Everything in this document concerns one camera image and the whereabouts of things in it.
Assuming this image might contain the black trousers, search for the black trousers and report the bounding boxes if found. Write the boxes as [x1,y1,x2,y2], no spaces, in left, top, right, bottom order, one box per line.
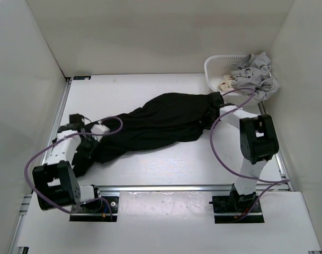
[91,92,225,165]

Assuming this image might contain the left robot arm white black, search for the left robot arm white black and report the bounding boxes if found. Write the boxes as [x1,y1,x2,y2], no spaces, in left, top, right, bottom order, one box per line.
[32,114,103,212]

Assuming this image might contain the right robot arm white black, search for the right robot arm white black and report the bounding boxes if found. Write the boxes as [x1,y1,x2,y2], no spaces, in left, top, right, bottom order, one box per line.
[208,92,279,213]

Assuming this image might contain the beige crumpled garment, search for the beige crumpled garment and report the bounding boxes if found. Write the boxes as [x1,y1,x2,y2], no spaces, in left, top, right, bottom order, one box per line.
[218,75,234,93]

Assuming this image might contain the white plastic basket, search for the white plastic basket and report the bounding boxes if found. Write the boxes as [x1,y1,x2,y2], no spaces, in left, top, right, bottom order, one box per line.
[204,55,248,105]

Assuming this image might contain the grey crumpled garment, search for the grey crumpled garment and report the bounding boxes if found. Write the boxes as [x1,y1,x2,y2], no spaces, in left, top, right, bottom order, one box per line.
[230,52,280,101]

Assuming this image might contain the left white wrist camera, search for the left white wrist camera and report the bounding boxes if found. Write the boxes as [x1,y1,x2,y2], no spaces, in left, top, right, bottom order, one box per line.
[90,124,110,141]

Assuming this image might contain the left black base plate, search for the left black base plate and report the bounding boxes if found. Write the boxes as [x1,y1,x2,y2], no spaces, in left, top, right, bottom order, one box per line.
[69,196,119,222]

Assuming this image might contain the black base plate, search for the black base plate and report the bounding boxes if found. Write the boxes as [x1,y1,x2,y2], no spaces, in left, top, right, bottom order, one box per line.
[209,193,265,224]
[69,196,119,222]

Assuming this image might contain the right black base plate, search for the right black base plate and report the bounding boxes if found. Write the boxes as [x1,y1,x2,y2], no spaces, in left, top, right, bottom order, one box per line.
[209,193,265,224]

